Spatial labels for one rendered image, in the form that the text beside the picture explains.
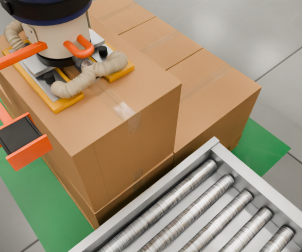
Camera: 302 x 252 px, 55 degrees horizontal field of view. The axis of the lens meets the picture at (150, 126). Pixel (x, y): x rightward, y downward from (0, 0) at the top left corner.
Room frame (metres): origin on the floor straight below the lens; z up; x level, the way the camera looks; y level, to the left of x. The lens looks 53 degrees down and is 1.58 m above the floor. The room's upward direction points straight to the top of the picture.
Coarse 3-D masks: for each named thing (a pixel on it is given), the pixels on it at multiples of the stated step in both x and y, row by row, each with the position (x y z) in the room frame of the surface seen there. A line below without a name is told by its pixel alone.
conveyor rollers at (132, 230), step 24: (168, 192) 0.46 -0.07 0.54; (216, 192) 0.46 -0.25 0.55; (240, 192) 0.46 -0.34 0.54; (144, 216) 0.36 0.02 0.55; (192, 216) 0.37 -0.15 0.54; (216, 216) 0.37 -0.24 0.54; (264, 216) 0.36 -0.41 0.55; (120, 240) 0.28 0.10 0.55; (168, 240) 0.28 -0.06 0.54; (192, 240) 0.28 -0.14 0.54; (240, 240) 0.28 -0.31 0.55; (288, 240) 0.28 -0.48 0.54
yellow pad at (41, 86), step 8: (24, 40) 0.82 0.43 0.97; (8, 48) 0.78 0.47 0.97; (16, 64) 0.70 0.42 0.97; (24, 72) 0.66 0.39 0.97; (48, 72) 0.63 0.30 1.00; (56, 72) 0.66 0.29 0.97; (32, 80) 0.63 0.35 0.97; (40, 80) 0.62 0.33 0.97; (48, 80) 0.61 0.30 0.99; (56, 80) 0.62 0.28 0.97; (64, 80) 0.63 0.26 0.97; (40, 88) 0.60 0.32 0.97; (48, 88) 0.59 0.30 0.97; (40, 96) 0.57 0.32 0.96; (48, 96) 0.56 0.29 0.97; (56, 96) 0.56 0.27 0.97; (80, 96) 0.57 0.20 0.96; (48, 104) 0.54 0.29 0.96; (56, 104) 0.54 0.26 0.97; (64, 104) 0.54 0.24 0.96; (56, 112) 0.52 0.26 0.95
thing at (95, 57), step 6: (96, 48) 0.77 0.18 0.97; (102, 48) 0.74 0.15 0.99; (108, 48) 0.77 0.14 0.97; (114, 48) 0.78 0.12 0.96; (96, 54) 0.74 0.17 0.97; (102, 54) 0.73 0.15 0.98; (108, 54) 0.74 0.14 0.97; (96, 60) 0.72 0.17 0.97; (102, 60) 0.72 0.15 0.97; (126, 66) 0.69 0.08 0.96; (132, 66) 0.70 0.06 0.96; (120, 72) 0.67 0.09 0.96; (126, 72) 0.68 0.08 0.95; (108, 78) 0.64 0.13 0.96; (114, 78) 0.65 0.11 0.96
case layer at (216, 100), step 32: (96, 0) 1.80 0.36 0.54; (128, 0) 1.80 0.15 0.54; (128, 32) 1.46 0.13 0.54; (160, 32) 1.46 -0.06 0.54; (160, 64) 1.18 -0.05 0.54; (192, 64) 1.18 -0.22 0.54; (224, 64) 1.18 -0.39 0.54; (0, 96) 1.24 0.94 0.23; (192, 96) 0.95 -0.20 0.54; (224, 96) 0.95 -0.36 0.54; (256, 96) 1.01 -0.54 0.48; (192, 128) 0.76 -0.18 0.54; (224, 128) 0.86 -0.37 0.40; (128, 192) 0.47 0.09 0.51; (96, 224) 0.41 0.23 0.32
